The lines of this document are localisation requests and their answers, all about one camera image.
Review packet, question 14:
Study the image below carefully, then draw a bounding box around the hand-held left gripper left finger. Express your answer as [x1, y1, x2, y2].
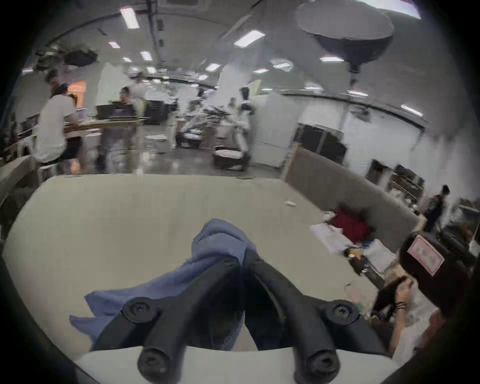
[91, 256, 246, 383]

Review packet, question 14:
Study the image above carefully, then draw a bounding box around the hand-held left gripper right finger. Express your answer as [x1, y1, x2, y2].
[244, 249, 391, 384]

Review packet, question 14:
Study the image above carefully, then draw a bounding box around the blue cloth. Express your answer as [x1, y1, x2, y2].
[69, 218, 259, 351]

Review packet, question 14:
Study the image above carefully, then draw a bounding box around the white paper sheet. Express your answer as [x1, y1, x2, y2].
[310, 223, 350, 254]

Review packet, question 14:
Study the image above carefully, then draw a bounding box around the red cushion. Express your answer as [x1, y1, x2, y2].
[332, 208, 373, 244]

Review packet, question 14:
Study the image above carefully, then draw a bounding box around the bed with beige sheet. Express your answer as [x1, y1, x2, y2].
[2, 173, 413, 361]

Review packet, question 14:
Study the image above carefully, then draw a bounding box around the white bag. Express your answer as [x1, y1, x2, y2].
[362, 240, 397, 273]

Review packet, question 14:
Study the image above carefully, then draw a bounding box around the grey padded headboard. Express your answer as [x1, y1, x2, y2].
[285, 146, 421, 252]

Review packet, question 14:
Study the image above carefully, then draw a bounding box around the white robot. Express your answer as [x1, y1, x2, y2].
[213, 87, 258, 170]

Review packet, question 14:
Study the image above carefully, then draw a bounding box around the table with laptops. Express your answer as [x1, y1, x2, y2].
[63, 102, 151, 174]

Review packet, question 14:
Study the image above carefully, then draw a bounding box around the softbox lamp on stand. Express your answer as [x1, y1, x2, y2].
[294, 0, 395, 132]

